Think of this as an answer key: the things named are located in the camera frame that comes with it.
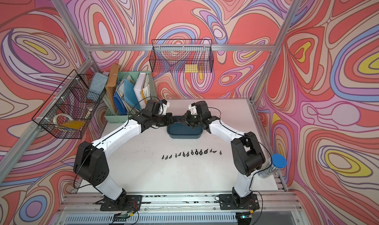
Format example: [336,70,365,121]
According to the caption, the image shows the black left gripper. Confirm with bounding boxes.
[150,112,177,127]

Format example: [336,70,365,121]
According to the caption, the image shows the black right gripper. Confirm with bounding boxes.
[177,110,202,128]

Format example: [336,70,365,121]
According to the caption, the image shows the dark teal storage box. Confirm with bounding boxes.
[166,123,203,139]

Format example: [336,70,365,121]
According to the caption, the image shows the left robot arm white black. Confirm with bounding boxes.
[73,100,173,203]

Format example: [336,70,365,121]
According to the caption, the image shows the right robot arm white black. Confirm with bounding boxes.
[178,101,266,206]

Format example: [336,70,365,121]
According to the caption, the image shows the green plastic file organizer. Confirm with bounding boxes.
[105,72,158,123]

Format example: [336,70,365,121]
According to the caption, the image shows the blue folder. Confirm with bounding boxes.
[113,79,141,115]

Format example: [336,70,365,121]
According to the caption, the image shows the white binder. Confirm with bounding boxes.
[134,73,151,109]

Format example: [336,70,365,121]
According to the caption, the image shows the yellow sticky note pad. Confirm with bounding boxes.
[185,64,198,73]

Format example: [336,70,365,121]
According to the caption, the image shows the brown cardboard folder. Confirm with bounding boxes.
[106,64,119,114]

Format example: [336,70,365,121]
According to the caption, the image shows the grey blue sponge pad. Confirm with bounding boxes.
[89,72,108,95]

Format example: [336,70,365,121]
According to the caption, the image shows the yellow card in basket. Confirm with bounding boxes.
[61,120,85,130]

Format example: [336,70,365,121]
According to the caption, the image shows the clear tube blue cap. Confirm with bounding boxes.
[258,153,287,179]

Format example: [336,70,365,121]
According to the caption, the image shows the white tape roll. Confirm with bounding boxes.
[53,113,73,125]

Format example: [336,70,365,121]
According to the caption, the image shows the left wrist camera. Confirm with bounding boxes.
[159,100,170,115]

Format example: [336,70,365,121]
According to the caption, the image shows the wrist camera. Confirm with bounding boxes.
[159,100,170,115]
[189,103,198,115]

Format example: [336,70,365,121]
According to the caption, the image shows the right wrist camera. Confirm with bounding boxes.
[189,103,198,115]

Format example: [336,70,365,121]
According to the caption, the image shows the black wire basket back wall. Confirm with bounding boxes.
[149,38,214,73]

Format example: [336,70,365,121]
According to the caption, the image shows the black wire basket wall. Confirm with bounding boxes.
[149,38,214,73]
[32,70,106,139]

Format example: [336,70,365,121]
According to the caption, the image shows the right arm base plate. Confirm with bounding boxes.
[218,193,260,211]

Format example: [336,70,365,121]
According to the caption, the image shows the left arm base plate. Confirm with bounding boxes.
[100,194,142,212]

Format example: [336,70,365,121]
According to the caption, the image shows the black wire basket left wall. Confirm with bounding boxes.
[32,70,106,139]

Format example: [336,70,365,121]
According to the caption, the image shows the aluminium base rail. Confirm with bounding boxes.
[52,191,310,225]

